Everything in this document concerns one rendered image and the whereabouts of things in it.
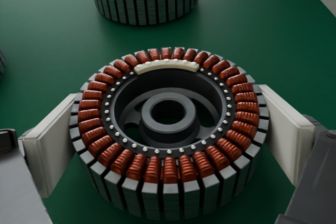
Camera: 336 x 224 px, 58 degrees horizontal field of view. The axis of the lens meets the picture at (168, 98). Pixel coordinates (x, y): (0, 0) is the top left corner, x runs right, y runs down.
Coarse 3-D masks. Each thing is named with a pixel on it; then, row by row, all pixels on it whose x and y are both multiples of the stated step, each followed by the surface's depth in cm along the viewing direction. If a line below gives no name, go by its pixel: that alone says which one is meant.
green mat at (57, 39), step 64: (0, 0) 34; (64, 0) 34; (256, 0) 32; (320, 0) 32; (64, 64) 26; (256, 64) 25; (320, 64) 25; (0, 128) 22; (128, 128) 21; (64, 192) 18; (256, 192) 18
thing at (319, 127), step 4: (304, 116) 16; (308, 116) 16; (308, 120) 15; (312, 120) 15; (316, 124) 15; (320, 124) 15; (316, 128) 14; (320, 128) 14; (324, 128) 14; (316, 132) 14; (316, 136) 13
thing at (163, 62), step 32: (128, 64) 20; (160, 64) 19; (192, 64) 19; (224, 64) 19; (96, 96) 18; (128, 96) 19; (160, 96) 19; (192, 96) 20; (224, 96) 18; (256, 96) 17; (96, 128) 16; (160, 128) 17; (192, 128) 18; (224, 128) 16; (256, 128) 16; (96, 160) 15; (128, 160) 14; (160, 160) 14; (192, 160) 15; (224, 160) 14; (256, 160) 16; (128, 192) 14; (160, 192) 15; (192, 192) 14; (224, 192) 15
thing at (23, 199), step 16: (0, 144) 12; (16, 144) 13; (0, 160) 12; (16, 160) 12; (0, 176) 10; (16, 176) 10; (0, 192) 10; (16, 192) 10; (32, 192) 9; (0, 208) 9; (16, 208) 9; (32, 208) 9
